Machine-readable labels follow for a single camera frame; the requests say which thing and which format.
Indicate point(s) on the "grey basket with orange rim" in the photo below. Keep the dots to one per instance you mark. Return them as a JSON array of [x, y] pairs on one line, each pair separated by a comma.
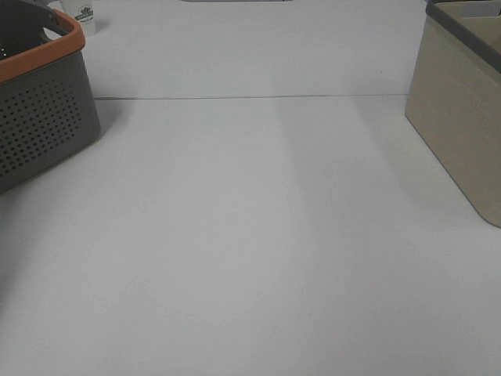
[[48, 111]]

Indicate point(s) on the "beige storage bin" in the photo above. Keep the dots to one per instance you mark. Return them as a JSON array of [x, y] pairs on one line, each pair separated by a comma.
[[454, 97]]

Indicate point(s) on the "white cup with green logo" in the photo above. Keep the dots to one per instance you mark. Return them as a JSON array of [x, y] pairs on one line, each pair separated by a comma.
[[82, 11]]

